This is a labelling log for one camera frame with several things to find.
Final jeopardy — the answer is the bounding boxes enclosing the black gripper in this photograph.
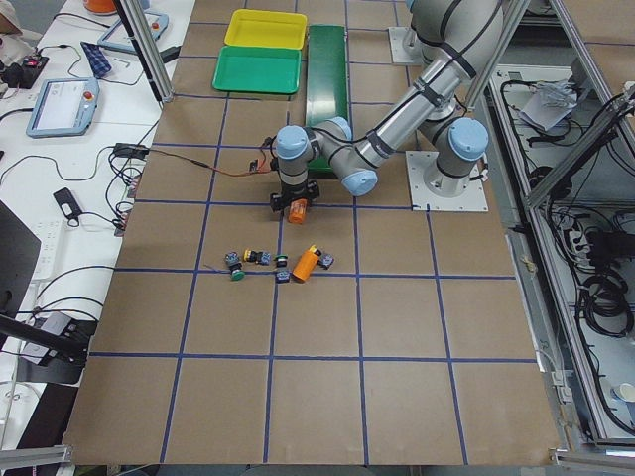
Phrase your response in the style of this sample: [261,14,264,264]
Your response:
[270,179,319,212]

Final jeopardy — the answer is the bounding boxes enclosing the orange cylinder with 4680 print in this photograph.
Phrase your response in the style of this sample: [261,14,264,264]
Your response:
[288,198,309,224]

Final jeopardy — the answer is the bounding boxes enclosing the yellow button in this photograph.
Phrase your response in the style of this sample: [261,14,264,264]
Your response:
[243,249,272,266]
[310,245,334,270]

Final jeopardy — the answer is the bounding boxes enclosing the plain orange cylinder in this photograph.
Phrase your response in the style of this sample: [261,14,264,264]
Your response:
[292,250,319,283]

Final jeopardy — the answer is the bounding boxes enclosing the green button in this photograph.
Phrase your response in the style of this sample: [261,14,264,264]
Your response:
[224,251,245,281]
[275,254,291,284]

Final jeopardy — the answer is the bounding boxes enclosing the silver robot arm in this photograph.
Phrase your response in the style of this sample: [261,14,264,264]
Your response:
[270,0,504,211]
[409,0,503,71]

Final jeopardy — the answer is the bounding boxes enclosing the green conveyor belt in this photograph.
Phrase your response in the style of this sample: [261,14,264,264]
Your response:
[304,24,353,175]

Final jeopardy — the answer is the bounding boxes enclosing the green plastic tray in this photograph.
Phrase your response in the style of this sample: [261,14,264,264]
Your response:
[211,46,302,94]

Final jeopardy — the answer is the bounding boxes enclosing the yellow plastic tray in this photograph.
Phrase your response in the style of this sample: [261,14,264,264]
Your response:
[224,9,308,50]

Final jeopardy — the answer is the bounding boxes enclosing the black power adapter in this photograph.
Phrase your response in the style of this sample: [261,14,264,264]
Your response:
[112,143,149,160]

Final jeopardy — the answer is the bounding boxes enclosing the blue checked cloth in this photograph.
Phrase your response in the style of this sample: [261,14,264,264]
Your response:
[80,42,112,79]

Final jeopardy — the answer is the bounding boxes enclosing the far teach pendant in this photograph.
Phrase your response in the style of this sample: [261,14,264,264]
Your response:
[97,11,171,56]

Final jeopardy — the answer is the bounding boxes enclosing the teach pendant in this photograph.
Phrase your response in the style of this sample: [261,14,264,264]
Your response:
[97,11,171,56]
[26,77,100,139]

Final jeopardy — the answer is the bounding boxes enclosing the crumpled white paper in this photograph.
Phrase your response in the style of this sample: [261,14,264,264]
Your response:
[518,80,577,132]

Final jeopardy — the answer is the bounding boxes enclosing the near teach pendant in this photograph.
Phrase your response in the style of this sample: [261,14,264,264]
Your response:
[26,77,100,139]

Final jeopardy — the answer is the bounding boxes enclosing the white power strip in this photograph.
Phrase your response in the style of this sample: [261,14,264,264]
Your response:
[31,218,65,282]

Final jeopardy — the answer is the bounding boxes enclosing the paper cup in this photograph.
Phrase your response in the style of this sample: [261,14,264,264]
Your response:
[612,383,635,403]

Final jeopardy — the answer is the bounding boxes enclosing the red black wire with board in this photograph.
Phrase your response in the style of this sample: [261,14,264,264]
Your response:
[146,138,277,178]

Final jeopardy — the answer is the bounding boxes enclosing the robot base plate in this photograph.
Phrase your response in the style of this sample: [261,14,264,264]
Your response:
[406,151,489,213]
[388,27,423,65]

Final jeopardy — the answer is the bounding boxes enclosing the aluminium frame post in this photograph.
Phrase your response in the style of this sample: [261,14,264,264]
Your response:
[114,0,174,104]

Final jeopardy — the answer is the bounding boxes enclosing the black camera stand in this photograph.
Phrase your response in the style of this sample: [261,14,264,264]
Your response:
[1,205,97,385]

